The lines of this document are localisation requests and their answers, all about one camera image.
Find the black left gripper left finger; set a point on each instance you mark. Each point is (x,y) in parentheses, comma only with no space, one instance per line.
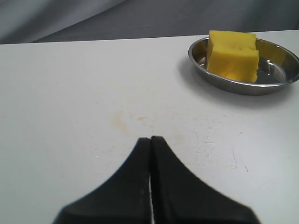
(122,199)

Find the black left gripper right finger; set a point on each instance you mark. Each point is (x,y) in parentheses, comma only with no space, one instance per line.
(180,197)

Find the yellow sponge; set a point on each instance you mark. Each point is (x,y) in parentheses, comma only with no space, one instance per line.
(233,55)

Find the round stainless steel dish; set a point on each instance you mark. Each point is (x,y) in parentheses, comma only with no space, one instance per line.
(278,68)

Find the grey backdrop cloth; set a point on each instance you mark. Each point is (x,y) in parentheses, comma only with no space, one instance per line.
(26,21)

